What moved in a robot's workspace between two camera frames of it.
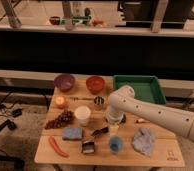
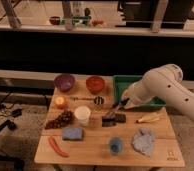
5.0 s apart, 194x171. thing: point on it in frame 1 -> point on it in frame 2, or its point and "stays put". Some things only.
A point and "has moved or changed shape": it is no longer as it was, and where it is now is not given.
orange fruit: (59, 100) stays put
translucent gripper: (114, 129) -> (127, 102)
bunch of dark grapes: (63, 120) stays put
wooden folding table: (77, 132) stays put
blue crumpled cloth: (143, 140) stays put
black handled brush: (88, 146) has moved or changed shape
